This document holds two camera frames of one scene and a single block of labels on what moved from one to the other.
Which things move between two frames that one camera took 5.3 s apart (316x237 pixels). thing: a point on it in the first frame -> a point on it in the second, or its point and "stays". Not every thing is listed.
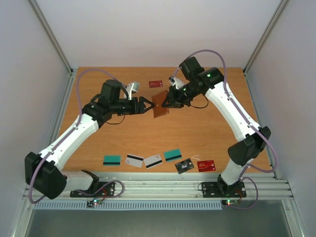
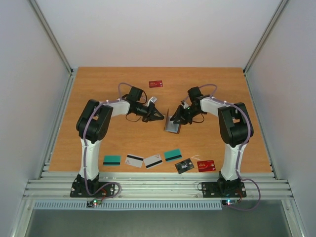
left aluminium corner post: x=56 y=45 stays
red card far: x=155 y=84 stays
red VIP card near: x=206 y=166 stays
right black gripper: x=174 y=98 -> x=183 y=114
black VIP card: x=184 y=166 stays
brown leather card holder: x=158 y=100 -> x=171 y=127
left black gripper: x=141 y=105 -> x=151 y=116
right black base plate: x=220 y=189 stays
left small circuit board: x=95 y=201 stays
